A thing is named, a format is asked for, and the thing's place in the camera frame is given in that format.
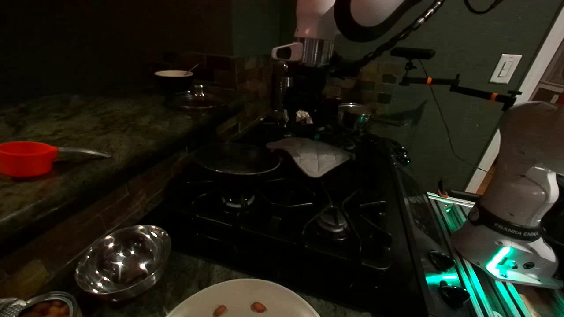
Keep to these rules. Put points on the white wall switch plate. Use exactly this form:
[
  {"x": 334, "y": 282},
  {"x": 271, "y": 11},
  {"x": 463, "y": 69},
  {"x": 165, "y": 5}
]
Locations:
[{"x": 505, "y": 67}]

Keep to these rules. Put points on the white plate with nuts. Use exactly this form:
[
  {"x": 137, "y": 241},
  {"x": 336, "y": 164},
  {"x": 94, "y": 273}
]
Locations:
[{"x": 244, "y": 298}]

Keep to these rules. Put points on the black gas stove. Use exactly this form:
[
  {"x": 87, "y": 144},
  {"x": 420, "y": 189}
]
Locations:
[{"x": 339, "y": 233}]

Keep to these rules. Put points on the glass pot lid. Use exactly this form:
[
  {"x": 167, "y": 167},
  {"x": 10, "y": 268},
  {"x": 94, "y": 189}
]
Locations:
[{"x": 196, "y": 97}]

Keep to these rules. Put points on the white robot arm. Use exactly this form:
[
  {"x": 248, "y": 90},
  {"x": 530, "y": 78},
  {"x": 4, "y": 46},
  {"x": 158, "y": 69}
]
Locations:
[{"x": 503, "y": 231}]

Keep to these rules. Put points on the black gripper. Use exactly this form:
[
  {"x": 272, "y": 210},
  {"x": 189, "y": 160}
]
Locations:
[{"x": 304, "y": 97}]

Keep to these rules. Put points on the dark bowl white rim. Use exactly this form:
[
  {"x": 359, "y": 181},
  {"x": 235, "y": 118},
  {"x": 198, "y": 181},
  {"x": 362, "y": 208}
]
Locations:
[{"x": 174, "y": 79}]

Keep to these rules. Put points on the shiny steel bowl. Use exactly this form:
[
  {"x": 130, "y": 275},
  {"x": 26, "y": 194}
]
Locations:
[{"x": 124, "y": 262}]

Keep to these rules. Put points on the red measuring cup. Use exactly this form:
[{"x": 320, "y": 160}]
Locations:
[{"x": 33, "y": 159}]

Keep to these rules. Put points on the small tin with food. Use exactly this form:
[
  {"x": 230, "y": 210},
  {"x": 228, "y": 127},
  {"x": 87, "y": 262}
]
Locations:
[{"x": 54, "y": 303}]

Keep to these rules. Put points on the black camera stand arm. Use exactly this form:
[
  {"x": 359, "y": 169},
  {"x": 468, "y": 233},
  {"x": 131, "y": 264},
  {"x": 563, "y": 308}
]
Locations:
[{"x": 454, "y": 83}]

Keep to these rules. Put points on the black frying pan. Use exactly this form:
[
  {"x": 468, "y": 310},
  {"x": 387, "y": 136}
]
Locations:
[{"x": 237, "y": 159}]

